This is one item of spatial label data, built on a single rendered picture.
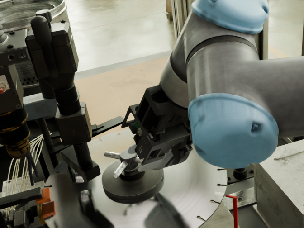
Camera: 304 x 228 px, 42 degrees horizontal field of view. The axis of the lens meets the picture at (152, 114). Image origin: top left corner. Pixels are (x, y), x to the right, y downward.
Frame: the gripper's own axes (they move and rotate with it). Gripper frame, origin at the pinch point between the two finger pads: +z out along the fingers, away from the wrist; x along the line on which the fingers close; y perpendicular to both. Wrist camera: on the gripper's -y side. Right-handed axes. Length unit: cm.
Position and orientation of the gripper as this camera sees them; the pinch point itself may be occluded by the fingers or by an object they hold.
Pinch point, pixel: (154, 161)
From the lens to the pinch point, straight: 68.2
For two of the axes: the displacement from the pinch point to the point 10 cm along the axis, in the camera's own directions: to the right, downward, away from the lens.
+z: -2.9, 5.9, 7.6
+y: -8.4, 2.3, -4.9
